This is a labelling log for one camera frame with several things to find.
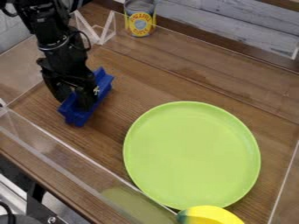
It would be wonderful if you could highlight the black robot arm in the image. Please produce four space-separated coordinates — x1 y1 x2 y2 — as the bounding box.
0 0 99 111

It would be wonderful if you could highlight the yellow round object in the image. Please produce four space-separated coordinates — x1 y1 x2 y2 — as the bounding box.
177 206 246 224

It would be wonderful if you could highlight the green plate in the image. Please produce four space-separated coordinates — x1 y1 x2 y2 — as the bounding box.
123 101 262 210

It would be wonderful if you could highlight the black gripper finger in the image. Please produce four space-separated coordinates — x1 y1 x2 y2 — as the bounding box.
43 75 72 102
75 87 98 111

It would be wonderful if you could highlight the clear acrylic enclosure wall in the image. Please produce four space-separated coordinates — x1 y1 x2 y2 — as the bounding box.
0 8 299 224

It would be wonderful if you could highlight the black metal stand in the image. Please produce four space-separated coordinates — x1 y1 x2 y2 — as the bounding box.
0 180 70 224

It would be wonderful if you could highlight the yellow labelled tin can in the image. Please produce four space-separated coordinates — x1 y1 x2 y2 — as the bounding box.
125 0 157 38

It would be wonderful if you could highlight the blue block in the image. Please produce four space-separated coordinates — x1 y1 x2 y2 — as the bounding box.
58 67 115 127

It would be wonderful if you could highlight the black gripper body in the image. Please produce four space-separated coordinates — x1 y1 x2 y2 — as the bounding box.
36 43 97 93

